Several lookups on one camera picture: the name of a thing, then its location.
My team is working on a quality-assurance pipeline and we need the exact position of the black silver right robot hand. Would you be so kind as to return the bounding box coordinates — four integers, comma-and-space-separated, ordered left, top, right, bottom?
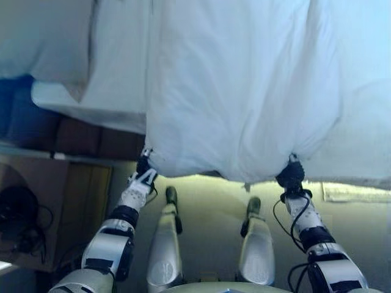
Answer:
274, 153, 306, 189

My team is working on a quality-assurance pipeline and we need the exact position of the white duvet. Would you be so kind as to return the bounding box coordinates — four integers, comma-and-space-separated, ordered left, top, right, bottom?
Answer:
145, 0, 391, 184

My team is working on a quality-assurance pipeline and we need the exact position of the white bed sheet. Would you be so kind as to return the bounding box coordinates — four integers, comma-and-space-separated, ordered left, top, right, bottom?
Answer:
31, 0, 154, 136

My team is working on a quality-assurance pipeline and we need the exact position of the silver right robot leg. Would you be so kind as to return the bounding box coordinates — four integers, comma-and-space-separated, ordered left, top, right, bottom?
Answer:
236, 196, 276, 287

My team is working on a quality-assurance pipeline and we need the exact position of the silver robot leg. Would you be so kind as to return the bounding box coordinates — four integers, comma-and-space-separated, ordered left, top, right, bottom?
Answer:
145, 186, 185, 290
236, 196, 276, 287

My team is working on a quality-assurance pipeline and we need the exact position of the silver robot torso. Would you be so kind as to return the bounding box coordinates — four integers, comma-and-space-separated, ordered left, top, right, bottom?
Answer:
164, 281, 276, 293

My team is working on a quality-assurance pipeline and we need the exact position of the silver left robot leg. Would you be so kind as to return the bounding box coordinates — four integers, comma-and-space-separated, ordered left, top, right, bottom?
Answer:
145, 186, 185, 290

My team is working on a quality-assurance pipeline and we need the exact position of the wooden nightstand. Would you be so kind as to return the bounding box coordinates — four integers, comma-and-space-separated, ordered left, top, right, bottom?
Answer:
0, 142, 114, 273

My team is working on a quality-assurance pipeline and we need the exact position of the large beige pillow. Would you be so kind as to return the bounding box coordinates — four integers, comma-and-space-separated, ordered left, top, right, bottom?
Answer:
0, 0, 96, 104

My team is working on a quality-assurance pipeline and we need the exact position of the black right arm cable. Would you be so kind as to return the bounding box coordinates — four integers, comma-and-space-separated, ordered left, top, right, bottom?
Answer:
272, 197, 310, 293

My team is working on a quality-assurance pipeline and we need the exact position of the black headset with cables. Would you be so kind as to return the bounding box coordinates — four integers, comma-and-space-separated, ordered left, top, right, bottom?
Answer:
0, 185, 55, 264

